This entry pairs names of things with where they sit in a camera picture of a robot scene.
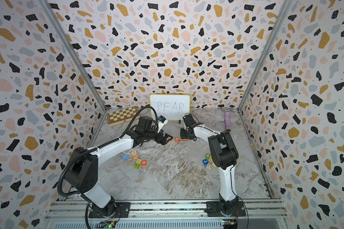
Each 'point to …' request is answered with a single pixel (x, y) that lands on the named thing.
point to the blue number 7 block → (205, 161)
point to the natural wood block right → (209, 166)
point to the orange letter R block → (185, 140)
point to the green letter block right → (208, 155)
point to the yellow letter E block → (168, 138)
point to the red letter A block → (176, 139)
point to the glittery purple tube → (227, 120)
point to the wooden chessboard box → (123, 115)
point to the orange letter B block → (144, 162)
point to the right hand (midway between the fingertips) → (183, 135)
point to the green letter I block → (136, 165)
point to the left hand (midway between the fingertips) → (169, 133)
